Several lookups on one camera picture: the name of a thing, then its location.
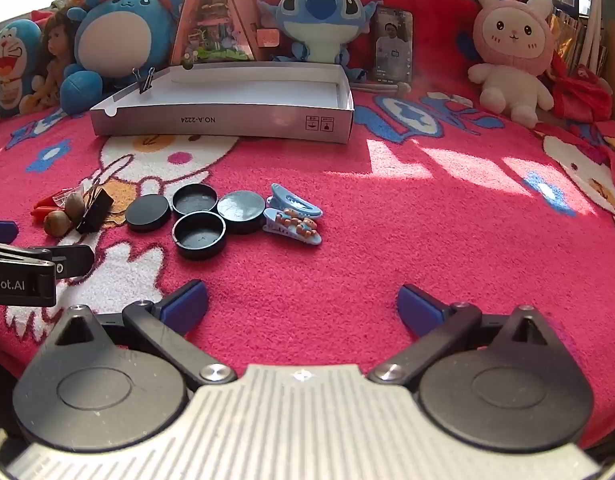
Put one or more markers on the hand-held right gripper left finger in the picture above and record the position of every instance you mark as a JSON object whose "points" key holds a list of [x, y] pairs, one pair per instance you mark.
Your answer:
{"points": [[190, 302]]}

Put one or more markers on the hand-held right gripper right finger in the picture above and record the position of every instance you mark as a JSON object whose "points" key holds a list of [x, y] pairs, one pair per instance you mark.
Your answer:
{"points": [[417, 305]]}

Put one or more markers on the red plastic tube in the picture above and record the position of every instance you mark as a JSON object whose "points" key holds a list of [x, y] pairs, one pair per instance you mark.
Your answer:
{"points": [[48, 201], [42, 211]]}

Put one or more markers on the large black binder clip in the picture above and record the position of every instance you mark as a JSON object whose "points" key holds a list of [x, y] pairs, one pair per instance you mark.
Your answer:
{"points": [[94, 210]]}

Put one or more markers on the black round cap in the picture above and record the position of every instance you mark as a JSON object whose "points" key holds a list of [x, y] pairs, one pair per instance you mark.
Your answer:
{"points": [[241, 207], [195, 200], [147, 212], [200, 237]]}

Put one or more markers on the decorated blue hair clip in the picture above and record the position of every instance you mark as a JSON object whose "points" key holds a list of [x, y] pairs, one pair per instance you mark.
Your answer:
{"points": [[292, 227]]}

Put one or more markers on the plain blue hair clip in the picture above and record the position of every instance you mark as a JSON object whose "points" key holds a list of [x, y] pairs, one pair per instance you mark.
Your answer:
{"points": [[295, 201]]}

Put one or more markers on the white cardboard box tray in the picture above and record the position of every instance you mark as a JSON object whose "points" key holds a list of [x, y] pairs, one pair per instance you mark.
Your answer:
{"points": [[212, 120]]}

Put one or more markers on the red printed blanket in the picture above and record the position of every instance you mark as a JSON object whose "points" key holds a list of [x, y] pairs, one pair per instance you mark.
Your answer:
{"points": [[387, 220]]}

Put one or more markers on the blue robot cat plush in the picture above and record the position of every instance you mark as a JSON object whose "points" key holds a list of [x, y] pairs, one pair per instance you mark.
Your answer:
{"points": [[9, 60]]}

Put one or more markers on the small black binder clip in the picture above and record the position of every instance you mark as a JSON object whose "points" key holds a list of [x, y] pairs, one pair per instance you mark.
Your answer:
{"points": [[146, 85]]}

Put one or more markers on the brown-haired baby doll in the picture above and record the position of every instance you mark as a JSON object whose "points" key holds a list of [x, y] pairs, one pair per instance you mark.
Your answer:
{"points": [[57, 45]]}

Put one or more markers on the round blue mouse plush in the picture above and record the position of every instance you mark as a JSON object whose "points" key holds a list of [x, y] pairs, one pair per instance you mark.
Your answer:
{"points": [[112, 35]]}

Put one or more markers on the dark framed photo card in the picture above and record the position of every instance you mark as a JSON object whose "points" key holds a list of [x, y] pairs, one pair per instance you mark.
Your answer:
{"points": [[392, 45]]}

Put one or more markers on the red cloth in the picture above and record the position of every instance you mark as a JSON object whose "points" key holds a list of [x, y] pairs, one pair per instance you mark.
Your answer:
{"points": [[582, 92]]}

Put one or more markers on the small pink box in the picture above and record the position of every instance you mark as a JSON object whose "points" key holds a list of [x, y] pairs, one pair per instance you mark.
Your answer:
{"points": [[267, 37]]}

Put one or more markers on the pink triangular toy box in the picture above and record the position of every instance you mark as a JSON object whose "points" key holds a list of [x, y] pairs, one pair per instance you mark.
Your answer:
{"points": [[215, 20]]}

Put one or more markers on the pink bunny plush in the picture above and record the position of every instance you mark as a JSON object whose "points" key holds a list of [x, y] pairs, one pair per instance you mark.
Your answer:
{"points": [[510, 35]]}

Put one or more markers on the blue alien plush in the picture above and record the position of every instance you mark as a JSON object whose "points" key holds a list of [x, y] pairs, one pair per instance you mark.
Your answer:
{"points": [[320, 10]]}

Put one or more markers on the white tube frame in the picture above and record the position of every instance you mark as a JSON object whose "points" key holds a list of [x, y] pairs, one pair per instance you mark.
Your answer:
{"points": [[595, 15]]}

